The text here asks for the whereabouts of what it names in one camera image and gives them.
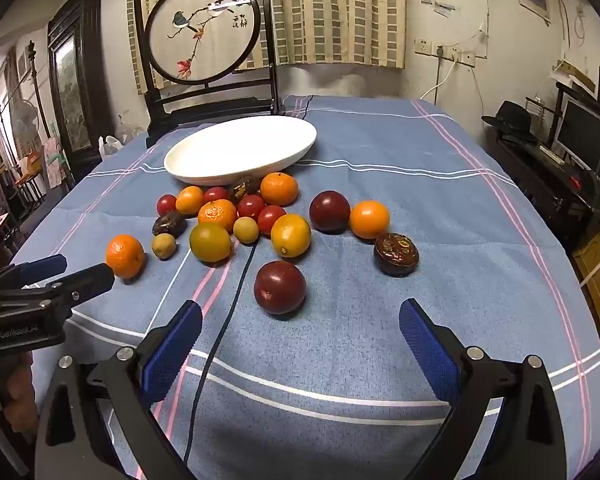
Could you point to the checked beige curtain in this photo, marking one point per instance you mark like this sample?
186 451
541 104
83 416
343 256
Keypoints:
330 10

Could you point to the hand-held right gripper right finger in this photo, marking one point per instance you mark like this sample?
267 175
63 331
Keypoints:
427 350

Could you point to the round embroidered bird screen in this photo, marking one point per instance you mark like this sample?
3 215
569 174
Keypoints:
200 35

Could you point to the dark wooden framed painting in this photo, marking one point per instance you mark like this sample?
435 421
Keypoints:
72 85

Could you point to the green yellow citrus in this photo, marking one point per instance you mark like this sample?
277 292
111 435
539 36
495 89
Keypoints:
210 242

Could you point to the small orange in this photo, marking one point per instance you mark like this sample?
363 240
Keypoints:
190 201

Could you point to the person's left hand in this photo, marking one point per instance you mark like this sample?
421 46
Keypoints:
20 395

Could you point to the white wall socket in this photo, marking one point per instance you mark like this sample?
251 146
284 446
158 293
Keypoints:
423 46

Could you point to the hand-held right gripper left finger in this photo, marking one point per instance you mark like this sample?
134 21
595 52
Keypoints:
172 350

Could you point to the white plastic bag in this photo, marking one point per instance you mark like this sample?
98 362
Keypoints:
111 144

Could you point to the mandarin with white marks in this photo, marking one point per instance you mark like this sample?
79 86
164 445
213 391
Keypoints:
217 214

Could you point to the white power strip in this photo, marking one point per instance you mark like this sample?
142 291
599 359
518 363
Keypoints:
455 54

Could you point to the white keyboard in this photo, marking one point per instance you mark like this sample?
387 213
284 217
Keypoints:
551 155

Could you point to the white oval plate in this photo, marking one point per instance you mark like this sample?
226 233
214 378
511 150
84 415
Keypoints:
240 150

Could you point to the black desk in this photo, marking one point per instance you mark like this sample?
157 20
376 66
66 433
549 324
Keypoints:
535 180

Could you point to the black hat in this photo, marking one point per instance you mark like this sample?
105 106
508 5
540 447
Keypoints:
511 117

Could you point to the blue striped tablecloth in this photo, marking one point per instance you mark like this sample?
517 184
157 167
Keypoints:
380 310

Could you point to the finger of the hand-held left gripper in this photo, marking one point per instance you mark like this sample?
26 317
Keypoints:
45 266
87 280

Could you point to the large wrinkled dark passion fruit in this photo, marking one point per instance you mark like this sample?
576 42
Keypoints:
396 254

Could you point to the computer monitor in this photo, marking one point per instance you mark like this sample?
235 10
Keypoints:
585 132

